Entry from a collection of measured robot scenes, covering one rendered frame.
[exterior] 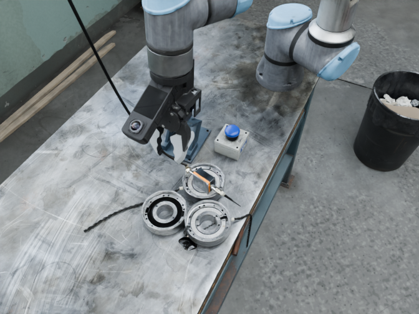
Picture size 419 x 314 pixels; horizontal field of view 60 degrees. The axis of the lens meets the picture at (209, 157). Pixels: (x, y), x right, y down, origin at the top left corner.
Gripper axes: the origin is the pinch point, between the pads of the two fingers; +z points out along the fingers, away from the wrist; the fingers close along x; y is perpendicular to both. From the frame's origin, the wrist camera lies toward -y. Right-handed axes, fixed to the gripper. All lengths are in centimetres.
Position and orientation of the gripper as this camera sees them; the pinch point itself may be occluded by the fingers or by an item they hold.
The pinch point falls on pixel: (167, 157)
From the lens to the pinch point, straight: 74.5
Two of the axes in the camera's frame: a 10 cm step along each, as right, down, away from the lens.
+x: -8.8, -3.7, 3.0
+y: 4.7, -6.1, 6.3
